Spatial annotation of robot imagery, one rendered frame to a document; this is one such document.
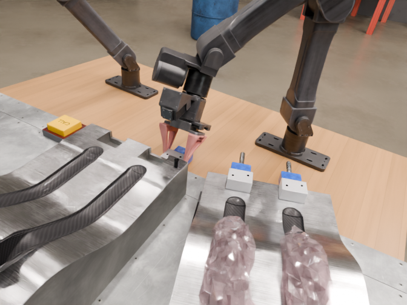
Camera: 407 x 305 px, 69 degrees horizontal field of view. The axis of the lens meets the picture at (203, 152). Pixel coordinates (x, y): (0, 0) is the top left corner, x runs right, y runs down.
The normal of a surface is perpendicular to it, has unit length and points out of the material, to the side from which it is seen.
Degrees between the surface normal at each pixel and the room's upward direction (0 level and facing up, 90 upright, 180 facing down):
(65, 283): 90
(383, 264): 0
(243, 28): 83
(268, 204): 0
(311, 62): 90
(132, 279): 0
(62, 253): 25
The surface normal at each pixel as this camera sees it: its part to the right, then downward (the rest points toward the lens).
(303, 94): 0.11, 0.44
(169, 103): -0.35, 0.04
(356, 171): 0.09, -0.80
